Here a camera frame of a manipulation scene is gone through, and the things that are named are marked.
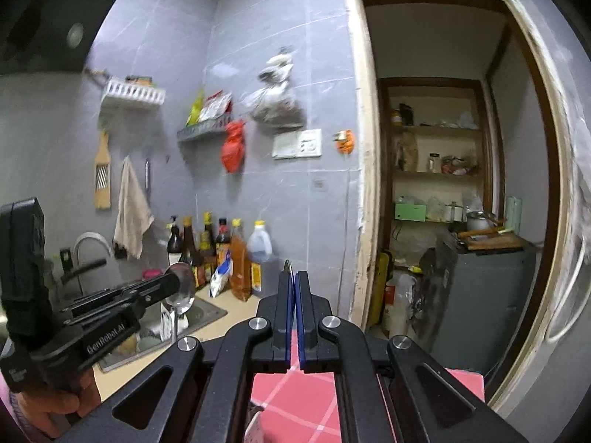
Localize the beige hanging towel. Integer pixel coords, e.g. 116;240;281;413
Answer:
113;156;155;260

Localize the metal faucet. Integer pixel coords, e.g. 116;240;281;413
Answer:
73;232;112;264

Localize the wooden cutting board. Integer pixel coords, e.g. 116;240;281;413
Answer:
462;231;529;251

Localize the wooden shelf cabinet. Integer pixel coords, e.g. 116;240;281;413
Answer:
379;78;502;259

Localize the red plastic bag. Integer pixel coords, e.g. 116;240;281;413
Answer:
221;120;246;175

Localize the red cap sauce bottle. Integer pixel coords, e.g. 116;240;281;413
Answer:
215;218;232;264

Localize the white wall socket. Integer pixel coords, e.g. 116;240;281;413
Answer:
295;129;322;158

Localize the white perforated utensil holder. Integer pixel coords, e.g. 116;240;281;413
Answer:
244;408;265;443

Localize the steel sink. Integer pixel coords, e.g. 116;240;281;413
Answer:
97;293;229;374

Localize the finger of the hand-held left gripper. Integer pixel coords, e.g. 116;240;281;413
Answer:
69;271;182;313
62;299;162;329

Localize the metal spoon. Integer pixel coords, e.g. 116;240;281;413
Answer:
161;262;197;344

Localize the large clear jug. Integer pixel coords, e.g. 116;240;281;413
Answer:
246;220;274;297

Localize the blue white bag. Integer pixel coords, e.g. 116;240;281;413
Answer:
209;256;233;298

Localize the red white packet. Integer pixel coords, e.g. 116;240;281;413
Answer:
199;91;233;121

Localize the green box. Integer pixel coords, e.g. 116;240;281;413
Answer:
394;203;426;222

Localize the black range hood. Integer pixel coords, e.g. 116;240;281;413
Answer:
0;0;121;77

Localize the grey wall shelf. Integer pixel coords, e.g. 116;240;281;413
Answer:
177;113;234;143

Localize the white wall switch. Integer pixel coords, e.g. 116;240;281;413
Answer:
271;133;298;160

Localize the grey appliance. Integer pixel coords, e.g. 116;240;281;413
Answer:
413;235;539;374

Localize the person's left hand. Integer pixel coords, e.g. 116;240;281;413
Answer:
18;371;101;439

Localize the light green container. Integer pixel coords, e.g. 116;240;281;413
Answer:
505;196;523;234

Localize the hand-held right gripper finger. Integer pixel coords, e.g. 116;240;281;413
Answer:
58;271;296;443
295;271;532;443

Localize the dark sauce bottle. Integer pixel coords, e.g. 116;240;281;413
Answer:
199;212;218;282

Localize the metal pot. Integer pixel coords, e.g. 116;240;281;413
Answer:
464;211;492;232

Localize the wooden vegetable slicer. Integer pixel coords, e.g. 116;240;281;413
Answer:
93;130;112;210

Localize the clear plastic bag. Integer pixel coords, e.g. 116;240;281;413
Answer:
242;80;306;132

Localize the wooden door frame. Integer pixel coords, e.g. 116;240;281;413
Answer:
344;0;591;418

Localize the orange oil bottle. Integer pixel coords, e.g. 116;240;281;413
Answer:
229;219;252;302

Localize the white wall basket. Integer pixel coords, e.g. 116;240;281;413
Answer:
100;76;167;111

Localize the white plastic bag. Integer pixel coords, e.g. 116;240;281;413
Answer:
257;48;296;85

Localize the yellow green packet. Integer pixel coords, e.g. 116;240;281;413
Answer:
186;89;205;126

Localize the yellow label sauce bottle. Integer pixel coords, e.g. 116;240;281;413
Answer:
179;216;206;289

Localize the pink checked tablecloth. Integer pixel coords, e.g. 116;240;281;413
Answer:
249;368;485;443

